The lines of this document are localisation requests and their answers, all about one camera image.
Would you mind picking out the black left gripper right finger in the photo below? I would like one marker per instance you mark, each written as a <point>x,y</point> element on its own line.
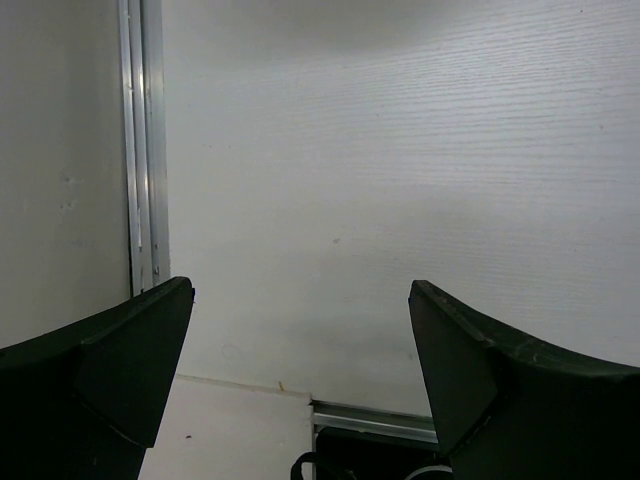
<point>507,405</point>

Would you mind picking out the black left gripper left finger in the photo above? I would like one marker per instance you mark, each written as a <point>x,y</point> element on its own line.
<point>86,401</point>

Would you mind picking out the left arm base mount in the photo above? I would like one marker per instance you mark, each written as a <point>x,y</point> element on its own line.
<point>362,443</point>

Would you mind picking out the aluminium frame rail left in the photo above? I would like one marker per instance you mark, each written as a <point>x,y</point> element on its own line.
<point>142,72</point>

